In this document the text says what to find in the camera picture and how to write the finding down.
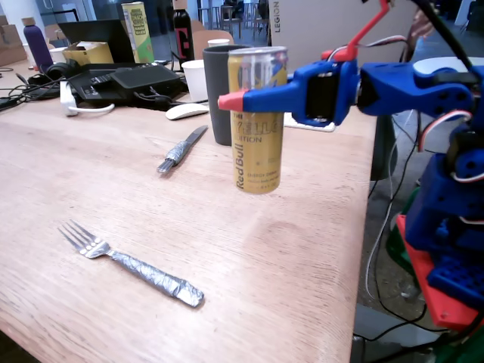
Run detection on blue gripper with motor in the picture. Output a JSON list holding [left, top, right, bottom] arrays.
[[217, 59, 361, 128]]

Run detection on yellow Red Bull can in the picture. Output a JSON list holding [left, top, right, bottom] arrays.
[[227, 45, 289, 195]]

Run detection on white keyboard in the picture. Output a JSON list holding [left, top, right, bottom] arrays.
[[283, 112, 337, 133]]

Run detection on tall grey cup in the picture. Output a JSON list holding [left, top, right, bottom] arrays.
[[202, 45, 251, 147]]

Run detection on white computer mouse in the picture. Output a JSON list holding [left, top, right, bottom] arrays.
[[165, 103, 210, 121]]

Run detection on tan wooden chair back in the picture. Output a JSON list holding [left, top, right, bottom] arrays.
[[191, 29, 234, 61]]

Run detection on black bottle with red print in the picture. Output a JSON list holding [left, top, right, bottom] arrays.
[[172, 0, 195, 71]]

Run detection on black desk device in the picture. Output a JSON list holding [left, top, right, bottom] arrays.
[[67, 62, 188, 110]]

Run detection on green yellow snack carton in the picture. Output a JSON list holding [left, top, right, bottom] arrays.
[[121, 2, 155, 64]]

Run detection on white plate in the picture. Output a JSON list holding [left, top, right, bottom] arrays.
[[412, 56, 474, 77]]

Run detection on black laptop screen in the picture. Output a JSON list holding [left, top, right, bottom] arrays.
[[57, 19, 136, 64]]

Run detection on yellow cardboard box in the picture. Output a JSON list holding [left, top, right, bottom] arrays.
[[62, 41, 115, 66]]

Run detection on green table clamp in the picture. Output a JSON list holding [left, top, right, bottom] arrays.
[[385, 188, 421, 277]]

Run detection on black headphones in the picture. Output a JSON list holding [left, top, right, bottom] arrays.
[[45, 59, 81, 82]]

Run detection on purple bottle with cork lid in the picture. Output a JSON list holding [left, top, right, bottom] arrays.
[[21, 17, 54, 73]]

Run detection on brown cardboard boxes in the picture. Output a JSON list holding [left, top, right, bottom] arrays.
[[0, 15, 29, 68]]

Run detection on knife with tape-wrapped handle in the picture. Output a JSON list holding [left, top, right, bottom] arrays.
[[157, 125, 209, 174]]

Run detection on white hanging cable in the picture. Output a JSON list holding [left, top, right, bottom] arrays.
[[365, 132, 402, 303]]

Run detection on black camera cable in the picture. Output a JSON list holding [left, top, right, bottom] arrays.
[[415, 0, 478, 73]]

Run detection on white power adapter with cable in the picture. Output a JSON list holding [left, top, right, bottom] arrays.
[[59, 81, 116, 117]]

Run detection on fork with foil-wrapped handle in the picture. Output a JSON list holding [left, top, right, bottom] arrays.
[[57, 220, 206, 309]]

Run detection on black cables on table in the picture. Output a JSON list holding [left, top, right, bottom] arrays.
[[0, 73, 62, 113]]

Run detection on red base plate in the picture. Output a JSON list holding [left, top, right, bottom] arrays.
[[396, 214, 484, 329]]

